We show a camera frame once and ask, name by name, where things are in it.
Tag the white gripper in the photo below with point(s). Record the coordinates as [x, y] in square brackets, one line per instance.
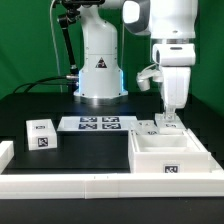
[175, 62]

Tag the white cabinet door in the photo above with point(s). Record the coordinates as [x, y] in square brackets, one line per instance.
[144, 127]
[169, 126]

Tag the white cabinet body box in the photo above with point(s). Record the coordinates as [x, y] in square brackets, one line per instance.
[182, 153]

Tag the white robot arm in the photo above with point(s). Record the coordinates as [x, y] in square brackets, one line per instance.
[169, 23]

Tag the white cabinet top block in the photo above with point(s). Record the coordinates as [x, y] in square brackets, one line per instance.
[41, 134]

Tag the white U-shaped obstacle fence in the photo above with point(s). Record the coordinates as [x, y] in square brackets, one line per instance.
[119, 185]

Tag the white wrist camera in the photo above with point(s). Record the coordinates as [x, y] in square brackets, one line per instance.
[149, 73]

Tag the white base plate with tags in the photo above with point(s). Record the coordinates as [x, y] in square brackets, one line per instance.
[95, 123]

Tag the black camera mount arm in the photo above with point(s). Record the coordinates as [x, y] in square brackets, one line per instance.
[65, 20]

